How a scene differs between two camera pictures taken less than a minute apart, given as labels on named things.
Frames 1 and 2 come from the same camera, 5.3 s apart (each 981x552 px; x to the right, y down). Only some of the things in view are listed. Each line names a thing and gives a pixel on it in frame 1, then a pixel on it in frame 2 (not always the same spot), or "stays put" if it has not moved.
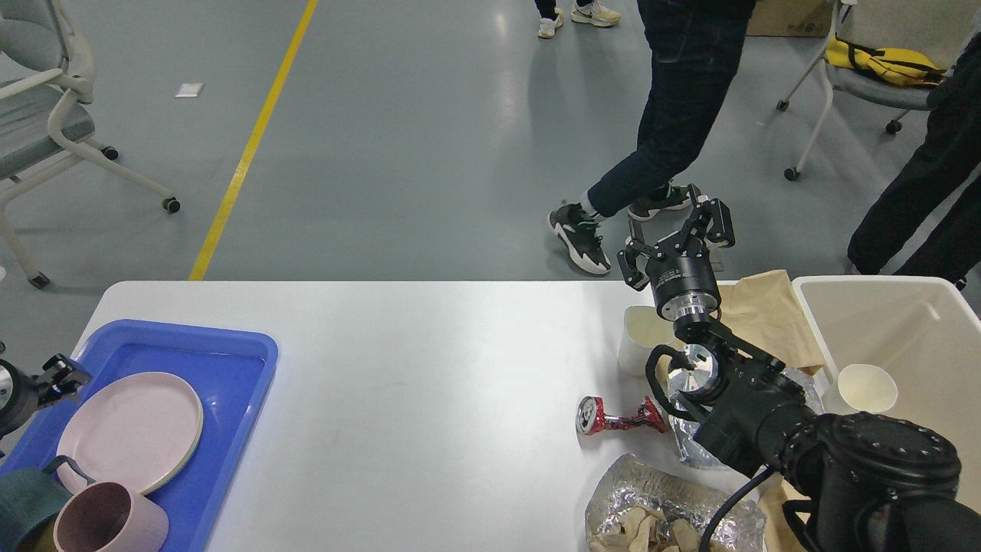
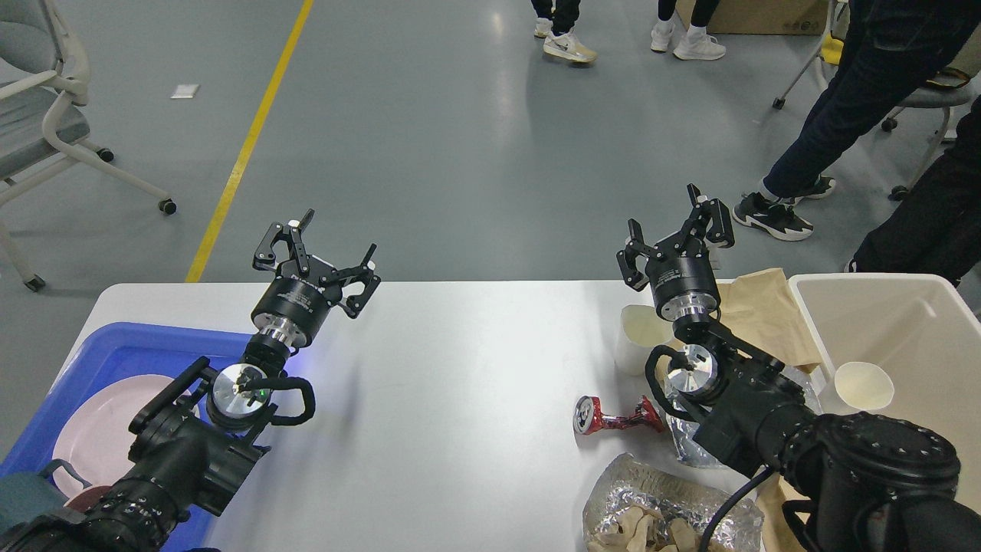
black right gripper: [680, 270] stays put
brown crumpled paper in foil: [645, 530] stays put
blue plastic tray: [232, 373] stays put
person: [692, 50] -> [894, 47]
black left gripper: [21, 392] -> [294, 307]
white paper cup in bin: [867, 388] stays put
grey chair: [852, 90] -> [943, 99]
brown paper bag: [766, 309] stays put
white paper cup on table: [644, 330] stays put
